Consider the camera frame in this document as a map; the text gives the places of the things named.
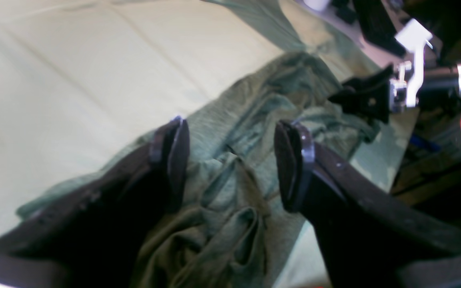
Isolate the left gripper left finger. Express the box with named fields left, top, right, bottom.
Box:
left=0, top=117, right=190, bottom=288

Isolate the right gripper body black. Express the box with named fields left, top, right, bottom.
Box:
left=328, top=64, right=394, bottom=124

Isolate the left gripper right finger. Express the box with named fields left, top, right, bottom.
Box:
left=275, top=120, right=461, bottom=288

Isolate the green grey T-shirt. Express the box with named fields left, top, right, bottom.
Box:
left=82, top=52, right=380, bottom=288

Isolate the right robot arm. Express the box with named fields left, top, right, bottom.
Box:
left=329, top=0, right=461, bottom=123

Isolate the light green table cloth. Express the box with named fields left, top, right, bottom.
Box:
left=0, top=0, right=419, bottom=288

